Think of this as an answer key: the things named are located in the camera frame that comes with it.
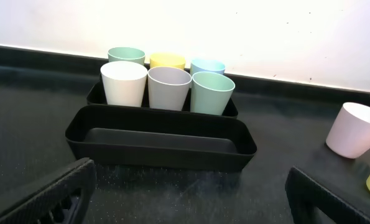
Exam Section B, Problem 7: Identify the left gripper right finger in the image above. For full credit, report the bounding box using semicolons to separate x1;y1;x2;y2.
285;166;370;224

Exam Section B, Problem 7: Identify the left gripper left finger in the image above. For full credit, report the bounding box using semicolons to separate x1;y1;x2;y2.
0;157;98;224

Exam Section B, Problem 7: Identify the pink cup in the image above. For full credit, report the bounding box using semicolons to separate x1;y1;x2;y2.
325;101;370;159

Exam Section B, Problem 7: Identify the black tray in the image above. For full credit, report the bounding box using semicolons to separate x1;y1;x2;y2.
65;104;257;172
86;73;239;119

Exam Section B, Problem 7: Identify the white cup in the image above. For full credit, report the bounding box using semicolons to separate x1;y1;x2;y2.
99;60;149;108

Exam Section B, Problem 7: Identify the grey cup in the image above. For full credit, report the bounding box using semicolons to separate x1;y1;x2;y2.
147;66;193;112

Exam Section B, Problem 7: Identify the green cup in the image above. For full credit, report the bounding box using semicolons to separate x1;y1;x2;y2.
190;71;236;116
107;46;146;66

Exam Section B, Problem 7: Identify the blue cup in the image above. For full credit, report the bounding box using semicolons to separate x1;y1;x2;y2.
189;58;226;76

